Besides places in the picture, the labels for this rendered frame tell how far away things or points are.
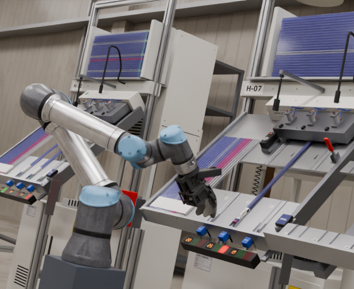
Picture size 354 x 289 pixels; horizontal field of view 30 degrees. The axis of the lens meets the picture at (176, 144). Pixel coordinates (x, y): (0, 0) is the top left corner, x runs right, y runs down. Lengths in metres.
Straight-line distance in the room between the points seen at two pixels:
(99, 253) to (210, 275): 0.90
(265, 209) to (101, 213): 0.65
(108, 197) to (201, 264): 0.94
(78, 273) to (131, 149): 0.39
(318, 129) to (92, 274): 1.08
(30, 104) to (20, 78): 9.50
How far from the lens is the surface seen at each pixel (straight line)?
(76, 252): 1.97
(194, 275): 2.84
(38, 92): 2.12
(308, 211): 2.30
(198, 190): 2.14
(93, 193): 1.97
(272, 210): 2.32
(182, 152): 2.07
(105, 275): 1.97
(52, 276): 2.01
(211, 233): 2.39
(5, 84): 12.05
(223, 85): 7.55
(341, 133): 2.49
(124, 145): 1.95
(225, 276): 2.72
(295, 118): 2.69
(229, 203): 2.45
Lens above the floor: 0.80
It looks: 4 degrees up
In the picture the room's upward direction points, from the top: 11 degrees clockwise
